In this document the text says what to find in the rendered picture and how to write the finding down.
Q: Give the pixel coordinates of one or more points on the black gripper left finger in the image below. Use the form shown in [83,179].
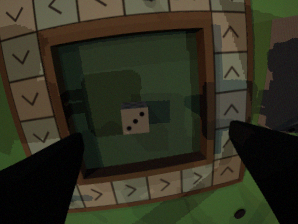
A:
[38,190]

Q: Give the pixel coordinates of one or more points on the brown die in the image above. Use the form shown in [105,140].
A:
[134,118]

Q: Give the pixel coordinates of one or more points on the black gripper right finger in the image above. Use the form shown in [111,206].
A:
[272,159]

